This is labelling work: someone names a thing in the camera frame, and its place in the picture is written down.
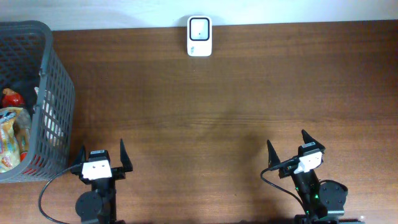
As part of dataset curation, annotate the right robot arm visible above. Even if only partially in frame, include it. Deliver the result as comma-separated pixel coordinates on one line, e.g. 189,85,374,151
260,129,362,224

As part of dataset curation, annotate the grey plastic mesh basket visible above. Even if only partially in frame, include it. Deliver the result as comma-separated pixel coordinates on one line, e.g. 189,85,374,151
1,21,75,183

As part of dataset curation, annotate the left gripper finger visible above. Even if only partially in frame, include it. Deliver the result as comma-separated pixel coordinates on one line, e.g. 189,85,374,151
120,139,133,172
72,145,86,166

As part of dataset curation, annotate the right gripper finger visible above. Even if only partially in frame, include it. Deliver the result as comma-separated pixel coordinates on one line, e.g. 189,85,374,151
267,139,280,168
301,129,317,144

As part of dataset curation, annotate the orange biscuit packet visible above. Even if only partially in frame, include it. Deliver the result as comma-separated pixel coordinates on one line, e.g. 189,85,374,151
1,88,32,162

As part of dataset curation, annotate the left black cable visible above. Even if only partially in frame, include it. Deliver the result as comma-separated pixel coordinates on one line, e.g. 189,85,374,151
38,164,83,224

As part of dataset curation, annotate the white cream tube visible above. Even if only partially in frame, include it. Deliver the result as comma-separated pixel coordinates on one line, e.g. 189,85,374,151
41,90,65,148

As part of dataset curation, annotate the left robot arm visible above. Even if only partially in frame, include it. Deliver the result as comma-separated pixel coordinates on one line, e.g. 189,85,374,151
71,141,133,224

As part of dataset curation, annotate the white barcode scanner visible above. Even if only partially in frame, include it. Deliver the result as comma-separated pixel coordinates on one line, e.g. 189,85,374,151
187,16,213,57

